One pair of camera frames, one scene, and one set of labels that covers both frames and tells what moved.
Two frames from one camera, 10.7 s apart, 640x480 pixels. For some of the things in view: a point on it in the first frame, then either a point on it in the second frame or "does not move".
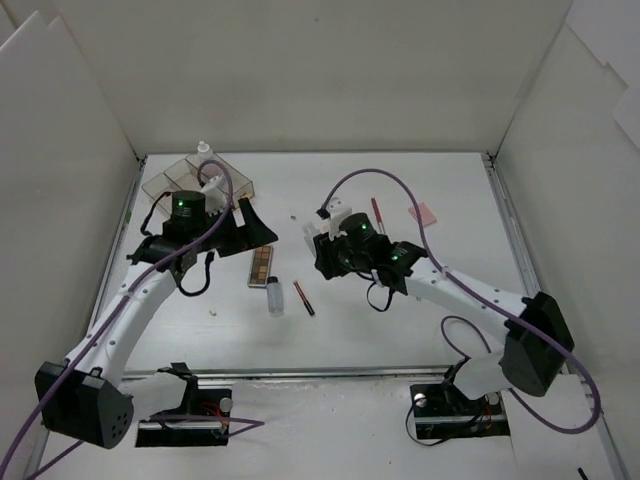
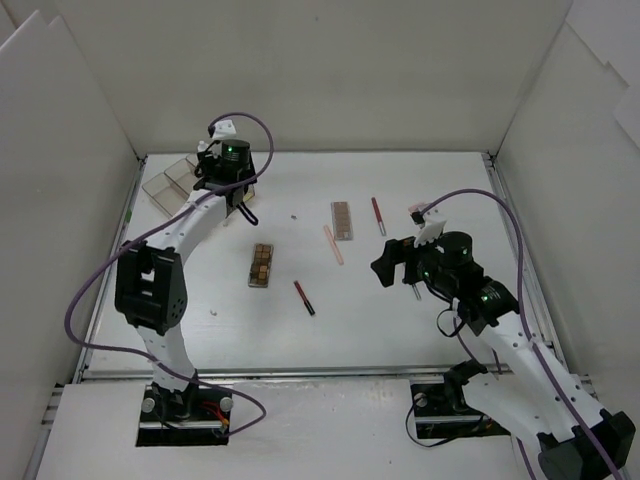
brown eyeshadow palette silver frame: x=260 y=266 does not move
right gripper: x=325 y=257 -> x=409 y=262
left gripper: x=232 y=234 -> x=206 y=170
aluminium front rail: x=410 y=374 does not move
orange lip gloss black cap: x=309 y=307 does not move
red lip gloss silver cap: x=377 y=215 does not move
